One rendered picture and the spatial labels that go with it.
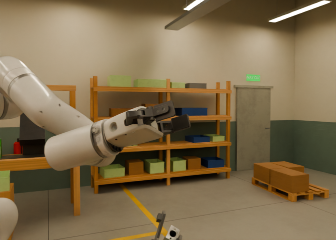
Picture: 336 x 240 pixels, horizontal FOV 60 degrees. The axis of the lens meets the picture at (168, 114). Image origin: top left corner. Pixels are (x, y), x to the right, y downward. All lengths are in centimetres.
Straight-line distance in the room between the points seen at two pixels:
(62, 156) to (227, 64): 687
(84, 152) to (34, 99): 21
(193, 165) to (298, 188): 212
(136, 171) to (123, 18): 320
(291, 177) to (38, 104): 507
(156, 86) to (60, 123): 518
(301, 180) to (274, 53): 388
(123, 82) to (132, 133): 514
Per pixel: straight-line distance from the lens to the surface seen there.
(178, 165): 623
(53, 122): 78
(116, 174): 584
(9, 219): 117
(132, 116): 55
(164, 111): 55
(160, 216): 145
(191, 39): 702
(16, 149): 603
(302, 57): 867
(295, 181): 560
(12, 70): 88
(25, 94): 81
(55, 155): 69
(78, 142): 65
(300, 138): 863
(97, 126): 64
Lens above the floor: 167
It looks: 2 degrees down
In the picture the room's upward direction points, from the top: straight up
